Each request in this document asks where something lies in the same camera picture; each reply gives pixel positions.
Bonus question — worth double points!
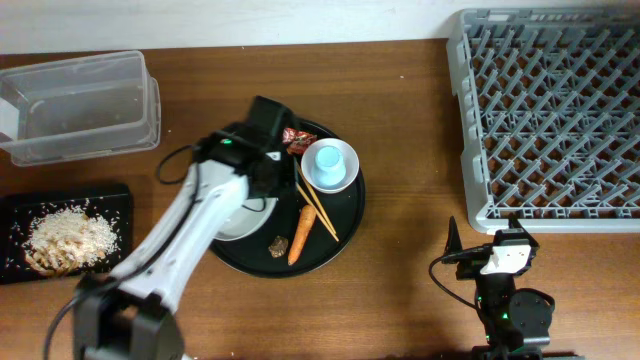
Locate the white bowl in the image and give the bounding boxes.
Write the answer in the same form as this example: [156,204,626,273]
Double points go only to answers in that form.
[300,138,359,194]

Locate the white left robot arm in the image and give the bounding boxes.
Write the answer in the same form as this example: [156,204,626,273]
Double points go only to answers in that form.
[73,122,293,359]

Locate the wooden chopstick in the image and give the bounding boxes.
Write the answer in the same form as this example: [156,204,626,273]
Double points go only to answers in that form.
[295,183,340,242]
[294,158,339,242]

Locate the round black serving tray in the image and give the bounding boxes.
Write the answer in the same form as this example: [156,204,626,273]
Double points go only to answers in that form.
[197,116,367,279]

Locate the grey dishwasher rack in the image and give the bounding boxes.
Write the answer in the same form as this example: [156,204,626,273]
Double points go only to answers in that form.
[446,6,639,234]

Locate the rice and noodle scraps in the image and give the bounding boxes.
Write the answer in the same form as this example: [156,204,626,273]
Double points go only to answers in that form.
[23,206,120,277]

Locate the orange carrot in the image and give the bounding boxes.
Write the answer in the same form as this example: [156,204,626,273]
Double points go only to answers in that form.
[287,205,316,266]

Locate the light blue plastic cup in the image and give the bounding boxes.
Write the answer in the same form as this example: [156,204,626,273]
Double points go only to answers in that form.
[312,146,346,188]

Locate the red snack wrapper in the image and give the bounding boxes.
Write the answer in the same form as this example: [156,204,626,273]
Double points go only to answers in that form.
[282,128,318,155]

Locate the wooden chopstick upper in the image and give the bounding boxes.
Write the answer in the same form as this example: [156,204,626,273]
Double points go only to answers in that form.
[294,158,339,242]

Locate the clear plastic bin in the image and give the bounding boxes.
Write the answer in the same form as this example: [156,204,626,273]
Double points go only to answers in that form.
[1,51,161,167]

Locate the brown food chunk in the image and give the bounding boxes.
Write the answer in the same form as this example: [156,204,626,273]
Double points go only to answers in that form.
[268,236,289,258]

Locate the wooden chopstick lower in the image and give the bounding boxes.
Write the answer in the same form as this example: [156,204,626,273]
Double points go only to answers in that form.
[295,183,340,242]

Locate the white plate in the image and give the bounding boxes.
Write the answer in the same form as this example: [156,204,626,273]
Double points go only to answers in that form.
[215,198,278,241]

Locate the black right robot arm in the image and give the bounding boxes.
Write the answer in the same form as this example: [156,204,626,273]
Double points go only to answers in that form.
[440,217,555,360]

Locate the black rectangular tray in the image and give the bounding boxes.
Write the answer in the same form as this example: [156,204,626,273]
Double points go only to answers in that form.
[1,184,134,285]

